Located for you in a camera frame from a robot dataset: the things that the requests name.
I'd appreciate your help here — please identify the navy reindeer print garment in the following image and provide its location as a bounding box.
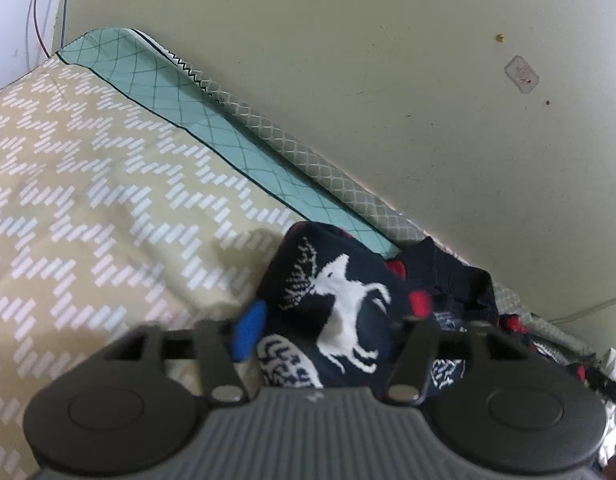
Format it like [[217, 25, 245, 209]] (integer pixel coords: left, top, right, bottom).
[[257, 221, 598, 392]]

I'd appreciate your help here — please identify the beige zigzag blanket teal border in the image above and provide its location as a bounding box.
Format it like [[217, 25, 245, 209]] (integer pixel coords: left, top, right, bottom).
[[0, 27, 403, 480]]

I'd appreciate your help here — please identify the grey lattice bed sheet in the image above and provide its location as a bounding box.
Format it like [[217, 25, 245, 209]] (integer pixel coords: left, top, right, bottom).
[[133, 30, 601, 361]]

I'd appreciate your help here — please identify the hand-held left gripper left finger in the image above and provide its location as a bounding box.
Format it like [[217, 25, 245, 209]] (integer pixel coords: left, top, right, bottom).
[[102, 300, 267, 407]]

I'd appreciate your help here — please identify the clear wall sticker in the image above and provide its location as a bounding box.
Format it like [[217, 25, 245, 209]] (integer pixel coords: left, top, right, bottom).
[[504, 55, 540, 93]]

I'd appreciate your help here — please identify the red cable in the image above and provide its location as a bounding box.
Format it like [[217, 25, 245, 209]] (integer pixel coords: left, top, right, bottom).
[[30, 0, 53, 58]]

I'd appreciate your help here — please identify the beige wall cable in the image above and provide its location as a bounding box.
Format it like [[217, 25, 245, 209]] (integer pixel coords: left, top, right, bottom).
[[552, 296, 616, 323]]

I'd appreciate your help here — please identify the dark thin cable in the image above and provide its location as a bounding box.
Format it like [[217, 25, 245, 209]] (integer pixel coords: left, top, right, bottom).
[[59, 0, 74, 51]]

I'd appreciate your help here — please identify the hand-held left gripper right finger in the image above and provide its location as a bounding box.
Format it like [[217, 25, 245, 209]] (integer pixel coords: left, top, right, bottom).
[[383, 317, 533, 406]]

